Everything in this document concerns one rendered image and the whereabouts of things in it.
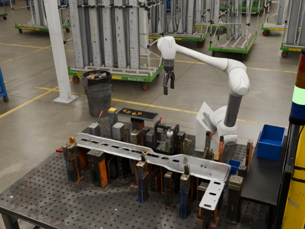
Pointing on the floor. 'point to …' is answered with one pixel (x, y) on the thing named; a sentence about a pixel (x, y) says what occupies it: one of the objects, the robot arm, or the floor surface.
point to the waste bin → (98, 91)
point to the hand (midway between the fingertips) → (169, 90)
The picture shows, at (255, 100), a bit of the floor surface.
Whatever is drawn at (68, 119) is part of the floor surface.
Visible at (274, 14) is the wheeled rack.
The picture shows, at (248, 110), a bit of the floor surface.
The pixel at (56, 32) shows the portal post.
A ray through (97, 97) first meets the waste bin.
